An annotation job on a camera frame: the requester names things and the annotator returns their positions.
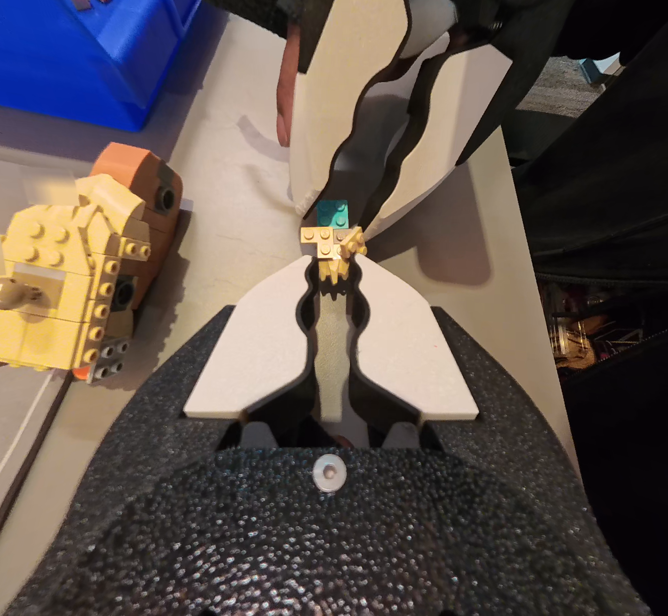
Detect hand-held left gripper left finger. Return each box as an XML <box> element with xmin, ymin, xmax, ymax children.
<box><xmin>183</xmin><ymin>255</ymin><xmax>320</xmax><ymax>426</ymax></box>

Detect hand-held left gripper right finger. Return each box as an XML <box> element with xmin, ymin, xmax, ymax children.
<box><xmin>345</xmin><ymin>253</ymin><xmax>480</xmax><ymax>425</ymax></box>

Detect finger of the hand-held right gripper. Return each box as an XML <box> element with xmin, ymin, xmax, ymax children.
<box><xmin>360</xmin><ymin>44</ymin><xmax>515</xmax><ymax>238</ymax></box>
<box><xmin>288</xmin><ymin>0</ymin><xmax>414</xmax><ymax>217</ymax></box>

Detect teal toy brick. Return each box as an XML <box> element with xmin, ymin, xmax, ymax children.
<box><xmin>316</xmin><ymin>199</ymin><xmax>351</xmax><ymax>228</ymax></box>

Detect tan corner toy plate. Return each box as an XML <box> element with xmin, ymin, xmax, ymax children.
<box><xmin>300</xmin><ymin>226</ymin><xmax>345</xmax><ymax>256</ymax></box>

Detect light grey desk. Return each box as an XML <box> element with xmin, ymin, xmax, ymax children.
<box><xmin>0</xmin><ymin>13</ymin><xmax>582</xmax><ymax>523</ymax></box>

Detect person's right hand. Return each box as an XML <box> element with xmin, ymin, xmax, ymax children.
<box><xmin>276</xmin><ymin>23</ymin><xmax>306</xmax><ymax>148</ymax></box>

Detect colourful printed packaging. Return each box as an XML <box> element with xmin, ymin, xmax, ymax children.
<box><xmin>540</xmin><ymin>282</ymin><xmax>668</xmax><ymax>369</ymax></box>

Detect tan and brown brick model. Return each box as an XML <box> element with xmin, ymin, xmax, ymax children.
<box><xmin>0</xmin><ymin>142</ymin><xmax>184</xmax><ymax>384</ymax></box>

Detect black bag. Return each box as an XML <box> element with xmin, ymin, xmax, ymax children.
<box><xmin>509</xmin><ymin>37</ymin><xmax>668</xmax><ymax>616</ymax></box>

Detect grey building instruction booklet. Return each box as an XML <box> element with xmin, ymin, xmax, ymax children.
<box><xmin>0</xmin><ymin>154</ymin><xmax>105</xmax><ymax>523</ymax></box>

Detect blue plastic bin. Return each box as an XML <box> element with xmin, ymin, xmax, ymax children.
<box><xmin>0</xmin><ymin>0</ymin><xmax>204</xmax><ymax>132</ymax></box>

